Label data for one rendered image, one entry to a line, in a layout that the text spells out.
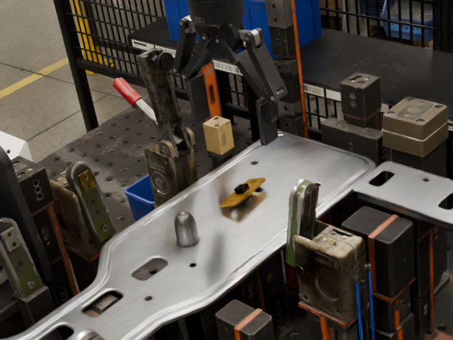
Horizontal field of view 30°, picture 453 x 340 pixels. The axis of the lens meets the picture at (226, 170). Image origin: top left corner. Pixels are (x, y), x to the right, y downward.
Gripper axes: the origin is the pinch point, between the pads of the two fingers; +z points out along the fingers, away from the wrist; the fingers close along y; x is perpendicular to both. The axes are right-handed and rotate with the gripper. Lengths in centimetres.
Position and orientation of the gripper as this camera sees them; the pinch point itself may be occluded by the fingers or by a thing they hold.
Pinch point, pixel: (233, 123)
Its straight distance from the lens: 123.4
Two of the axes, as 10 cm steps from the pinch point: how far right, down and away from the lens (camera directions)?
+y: 7.2, 2.7, -6.4
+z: 1.3, 8.5, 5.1
